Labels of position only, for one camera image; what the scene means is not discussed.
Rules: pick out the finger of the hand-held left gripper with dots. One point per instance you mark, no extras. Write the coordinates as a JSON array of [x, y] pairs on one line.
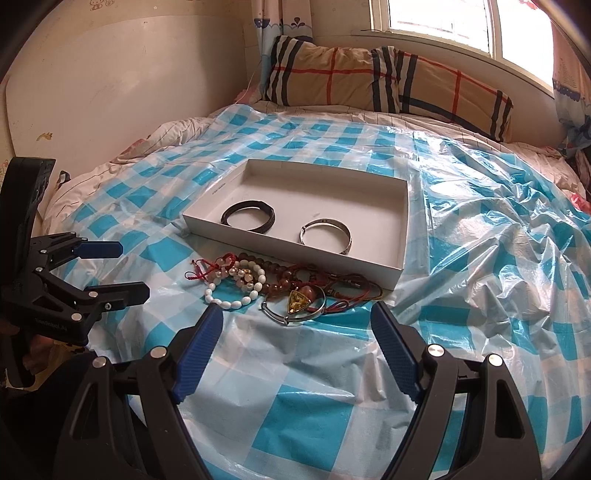
[[120, 295], [99, 249]]

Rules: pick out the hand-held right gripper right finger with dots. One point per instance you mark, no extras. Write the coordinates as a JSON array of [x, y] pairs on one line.
[[395, 350]]

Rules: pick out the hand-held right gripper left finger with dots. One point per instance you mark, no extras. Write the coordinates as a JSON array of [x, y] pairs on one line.
[[198, 350]]

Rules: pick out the thin silver bangle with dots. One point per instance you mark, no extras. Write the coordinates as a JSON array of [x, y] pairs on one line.
[[272, 314]]

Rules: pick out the white cardboard box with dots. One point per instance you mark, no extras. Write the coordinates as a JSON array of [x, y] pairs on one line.
[[323, 194]]

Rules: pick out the wide silver patterned bangle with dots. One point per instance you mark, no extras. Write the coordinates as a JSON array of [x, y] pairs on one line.
[[347, 240]]

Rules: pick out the blue checked plastic sheet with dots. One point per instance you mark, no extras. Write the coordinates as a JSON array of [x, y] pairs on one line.
[[461, 230]]

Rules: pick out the pink floral cloth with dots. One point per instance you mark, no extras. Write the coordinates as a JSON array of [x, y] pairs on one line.
[[554, 151]]

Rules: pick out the blue patterned curtain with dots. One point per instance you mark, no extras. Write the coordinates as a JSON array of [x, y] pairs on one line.
[[281, 18], [570, 92]]

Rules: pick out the window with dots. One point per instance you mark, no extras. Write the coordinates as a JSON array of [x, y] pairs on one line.
[[438, 18]]

